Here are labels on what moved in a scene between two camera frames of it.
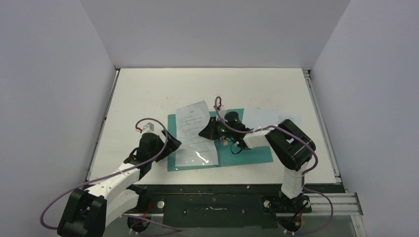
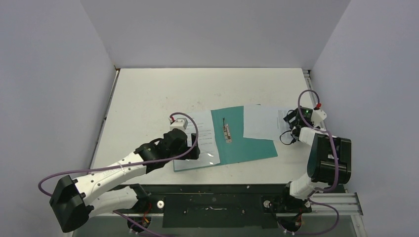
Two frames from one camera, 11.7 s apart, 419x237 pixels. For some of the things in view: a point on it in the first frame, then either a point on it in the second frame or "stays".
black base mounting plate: x=202 y=206 stays
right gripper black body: x=214 y=128 -> x=291 y=118
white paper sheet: x=267 y=116 stays
